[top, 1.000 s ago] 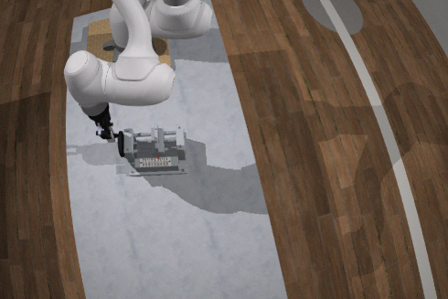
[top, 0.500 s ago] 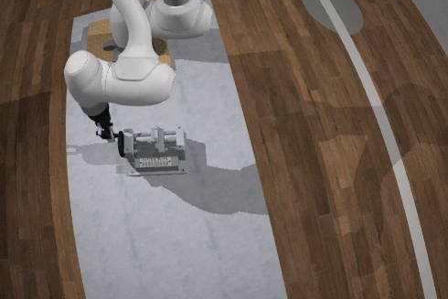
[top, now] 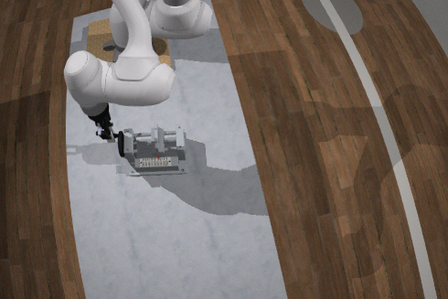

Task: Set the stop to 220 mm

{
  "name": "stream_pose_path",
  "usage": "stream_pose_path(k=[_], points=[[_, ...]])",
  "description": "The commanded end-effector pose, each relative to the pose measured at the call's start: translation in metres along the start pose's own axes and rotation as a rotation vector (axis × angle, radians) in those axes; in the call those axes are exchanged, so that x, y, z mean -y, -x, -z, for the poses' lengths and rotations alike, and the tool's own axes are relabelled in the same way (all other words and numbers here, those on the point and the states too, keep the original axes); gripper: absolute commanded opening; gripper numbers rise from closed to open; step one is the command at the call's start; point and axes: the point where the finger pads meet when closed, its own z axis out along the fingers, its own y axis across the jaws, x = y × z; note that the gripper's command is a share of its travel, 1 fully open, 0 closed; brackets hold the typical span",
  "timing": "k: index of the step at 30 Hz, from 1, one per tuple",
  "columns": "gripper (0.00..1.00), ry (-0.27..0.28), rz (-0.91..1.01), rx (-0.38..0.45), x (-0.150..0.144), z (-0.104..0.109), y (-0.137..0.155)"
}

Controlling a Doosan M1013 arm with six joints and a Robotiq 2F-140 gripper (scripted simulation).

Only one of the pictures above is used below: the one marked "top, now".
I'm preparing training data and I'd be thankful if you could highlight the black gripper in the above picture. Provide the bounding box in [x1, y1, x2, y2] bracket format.
[88, 103, 115, 143]

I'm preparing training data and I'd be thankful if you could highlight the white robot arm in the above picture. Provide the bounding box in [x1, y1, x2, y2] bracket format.
[64, 0, 212, 116]

